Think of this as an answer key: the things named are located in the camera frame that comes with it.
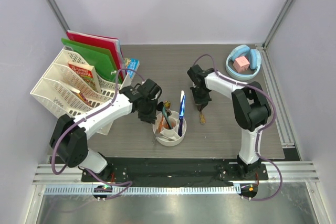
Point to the light blue headphones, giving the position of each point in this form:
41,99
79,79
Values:
252,55

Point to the blue card box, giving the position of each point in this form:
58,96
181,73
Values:
133,64

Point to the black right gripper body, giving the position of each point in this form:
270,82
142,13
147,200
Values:
201,96

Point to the blue metallic knife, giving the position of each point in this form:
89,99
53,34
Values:
181,113

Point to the orange chopstick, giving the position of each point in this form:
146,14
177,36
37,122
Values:
160,126

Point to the green folder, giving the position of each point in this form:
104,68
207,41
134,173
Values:
98,57

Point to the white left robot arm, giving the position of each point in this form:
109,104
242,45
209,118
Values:
69,140

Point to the white round divided container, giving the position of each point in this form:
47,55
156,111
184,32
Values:
170,133

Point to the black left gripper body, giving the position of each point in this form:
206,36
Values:
148,113

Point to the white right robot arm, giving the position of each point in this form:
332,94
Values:
251,111

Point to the teal spoon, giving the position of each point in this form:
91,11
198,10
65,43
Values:
165,115

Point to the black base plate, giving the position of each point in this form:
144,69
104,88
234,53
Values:
181,172

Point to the white slotted cable duct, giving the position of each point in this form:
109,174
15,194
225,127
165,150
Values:
103,190

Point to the gold spoon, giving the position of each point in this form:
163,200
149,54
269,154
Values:
166,106

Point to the white plastic file organizer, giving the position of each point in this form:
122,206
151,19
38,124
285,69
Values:
61,91

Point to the red folder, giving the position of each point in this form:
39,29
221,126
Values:
112,44

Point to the pink cube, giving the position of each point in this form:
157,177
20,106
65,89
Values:
241,64

